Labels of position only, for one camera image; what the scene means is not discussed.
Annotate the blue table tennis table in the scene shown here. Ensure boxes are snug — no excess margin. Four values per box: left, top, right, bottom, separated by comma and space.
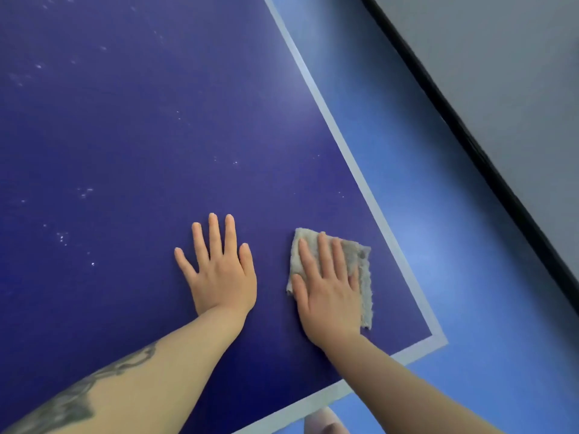
0, 0, 449, 434

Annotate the person's right forearm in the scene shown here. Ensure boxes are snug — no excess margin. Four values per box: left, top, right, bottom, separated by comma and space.
321, 334, 503, 434

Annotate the person's right hand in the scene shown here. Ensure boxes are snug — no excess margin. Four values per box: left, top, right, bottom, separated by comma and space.
291, 231, 362, 351

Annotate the person's left hand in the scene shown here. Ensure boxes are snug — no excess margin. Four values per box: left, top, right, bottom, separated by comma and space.
174, 213, 258, 318

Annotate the person's left forearm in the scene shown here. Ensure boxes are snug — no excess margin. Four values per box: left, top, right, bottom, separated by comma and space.
2, 307, 248, 434

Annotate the grey cleaning cloth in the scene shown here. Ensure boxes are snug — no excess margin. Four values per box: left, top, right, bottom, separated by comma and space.
286, 228, 375, 330

